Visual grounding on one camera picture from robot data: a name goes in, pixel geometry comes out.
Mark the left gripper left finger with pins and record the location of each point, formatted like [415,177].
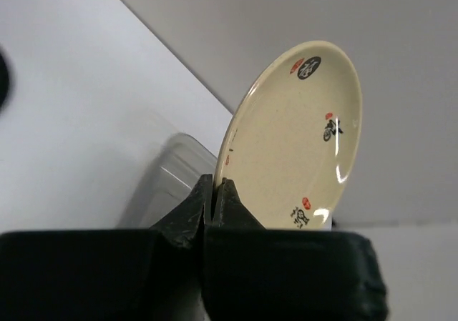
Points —
[96,274]

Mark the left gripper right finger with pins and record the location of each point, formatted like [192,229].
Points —
[254,273]

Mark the cream plate with calligraphy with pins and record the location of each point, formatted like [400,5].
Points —
[292,142]

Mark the clear plastic bin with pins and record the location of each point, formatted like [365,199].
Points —
[167,181]

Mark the black plate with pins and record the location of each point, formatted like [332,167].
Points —
[7,79]

